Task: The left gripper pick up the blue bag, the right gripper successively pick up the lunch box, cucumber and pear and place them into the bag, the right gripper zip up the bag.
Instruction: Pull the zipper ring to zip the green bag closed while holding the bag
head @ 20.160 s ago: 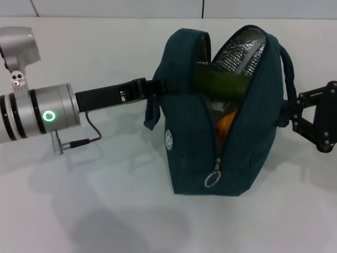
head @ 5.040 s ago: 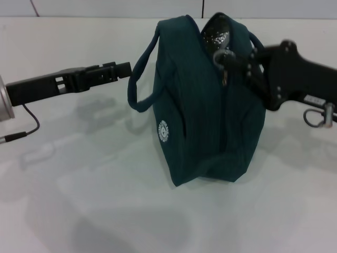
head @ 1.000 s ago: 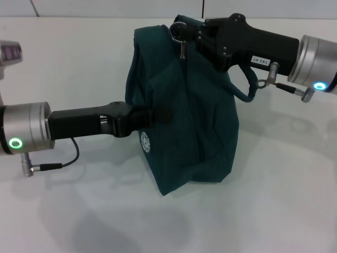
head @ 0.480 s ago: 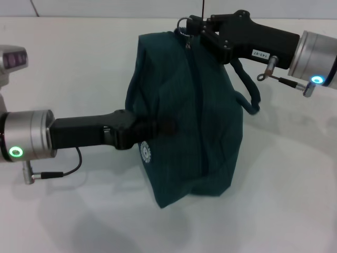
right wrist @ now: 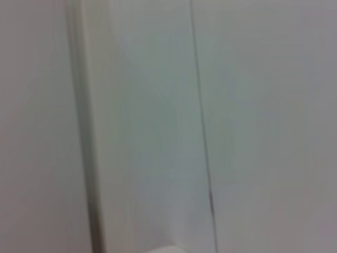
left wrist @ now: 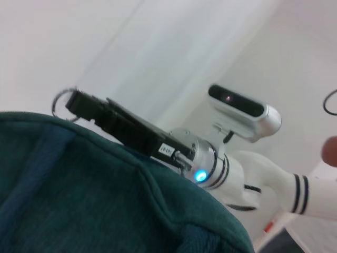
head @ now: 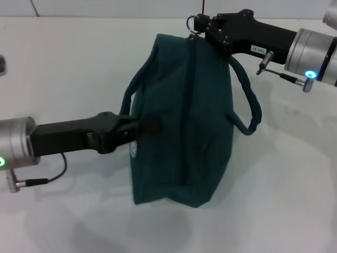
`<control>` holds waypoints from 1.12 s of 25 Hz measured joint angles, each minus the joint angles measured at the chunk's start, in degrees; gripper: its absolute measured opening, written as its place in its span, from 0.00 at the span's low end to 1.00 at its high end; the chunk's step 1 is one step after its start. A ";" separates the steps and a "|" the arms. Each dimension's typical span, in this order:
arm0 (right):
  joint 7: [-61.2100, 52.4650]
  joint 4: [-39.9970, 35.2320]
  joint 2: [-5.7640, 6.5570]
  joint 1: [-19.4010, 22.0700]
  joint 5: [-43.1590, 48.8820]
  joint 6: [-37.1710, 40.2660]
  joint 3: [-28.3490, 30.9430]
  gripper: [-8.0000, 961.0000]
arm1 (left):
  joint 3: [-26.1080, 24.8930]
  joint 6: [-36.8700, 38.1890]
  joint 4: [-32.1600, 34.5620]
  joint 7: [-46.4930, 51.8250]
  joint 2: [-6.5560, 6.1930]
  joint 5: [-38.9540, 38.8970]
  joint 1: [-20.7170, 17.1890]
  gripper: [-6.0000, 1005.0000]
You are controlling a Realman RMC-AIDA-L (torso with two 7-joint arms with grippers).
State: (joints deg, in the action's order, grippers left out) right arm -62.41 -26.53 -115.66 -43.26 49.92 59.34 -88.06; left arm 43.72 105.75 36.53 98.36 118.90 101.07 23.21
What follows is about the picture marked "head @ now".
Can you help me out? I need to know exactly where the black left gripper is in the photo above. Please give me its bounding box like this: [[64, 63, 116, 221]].
[[30, 111, 163, 159]]

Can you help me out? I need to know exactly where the dark teal insulated lunch bag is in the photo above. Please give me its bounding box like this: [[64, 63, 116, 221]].
[[120, 13, 263, 209]]

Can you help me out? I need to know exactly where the right arm cable with connector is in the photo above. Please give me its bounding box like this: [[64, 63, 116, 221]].
[[255, 51, 316, 93]]

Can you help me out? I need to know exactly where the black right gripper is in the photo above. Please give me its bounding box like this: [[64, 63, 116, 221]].
[[193, 9, 298, 65]]

